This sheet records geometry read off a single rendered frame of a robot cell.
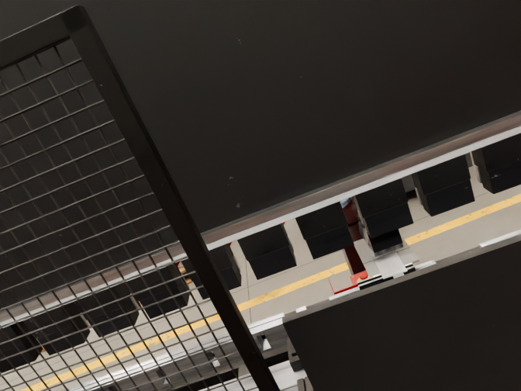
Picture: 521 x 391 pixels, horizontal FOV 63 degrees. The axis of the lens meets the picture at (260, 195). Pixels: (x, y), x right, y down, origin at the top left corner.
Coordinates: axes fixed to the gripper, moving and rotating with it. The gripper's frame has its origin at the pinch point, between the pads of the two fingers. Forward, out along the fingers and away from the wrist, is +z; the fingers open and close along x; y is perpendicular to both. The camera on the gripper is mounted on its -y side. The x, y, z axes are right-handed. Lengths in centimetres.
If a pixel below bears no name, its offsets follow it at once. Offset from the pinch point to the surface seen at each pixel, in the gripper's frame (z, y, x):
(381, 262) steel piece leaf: 5.7, -0.2, -2.2
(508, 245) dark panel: 18, 67, 16
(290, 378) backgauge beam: 31, 27, -42
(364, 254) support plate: -0.1, -7.4, -6.6
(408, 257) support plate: 7.5, 1.6, 7.0
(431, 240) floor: -16, -183, 54
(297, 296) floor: -10, -175, -56
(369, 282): 11.3, 6.2, -9.3
